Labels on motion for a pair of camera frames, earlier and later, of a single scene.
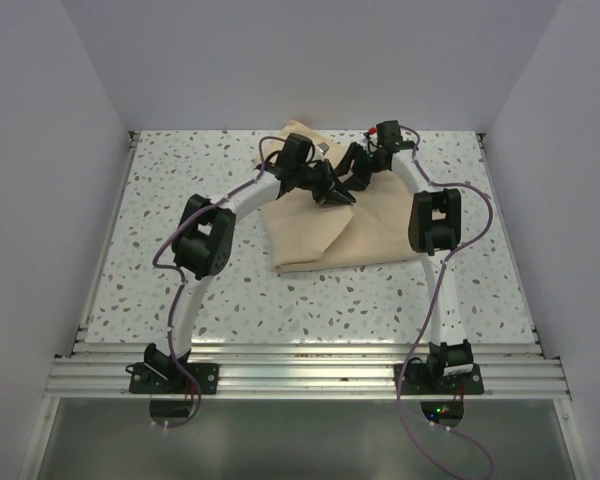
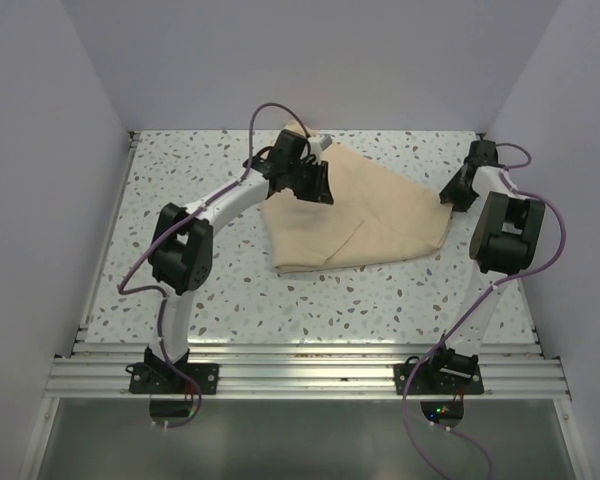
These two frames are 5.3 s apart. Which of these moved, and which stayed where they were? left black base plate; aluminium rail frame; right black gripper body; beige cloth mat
Moved: right black gripper body
Stayed: left black base plate; beige cloth mat; aluminium rail frame
